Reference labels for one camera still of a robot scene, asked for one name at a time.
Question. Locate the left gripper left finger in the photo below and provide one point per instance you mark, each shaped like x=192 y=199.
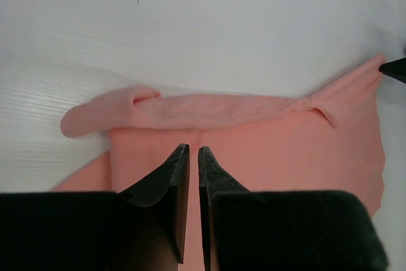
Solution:
x=153 y=214

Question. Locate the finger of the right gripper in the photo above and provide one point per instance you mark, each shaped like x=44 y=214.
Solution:
x=395 y=69

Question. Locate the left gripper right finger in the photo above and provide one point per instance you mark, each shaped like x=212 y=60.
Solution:
x=224 y=216

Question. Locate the pink t shirt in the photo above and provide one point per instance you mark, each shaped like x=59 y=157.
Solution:
x=328 y=140

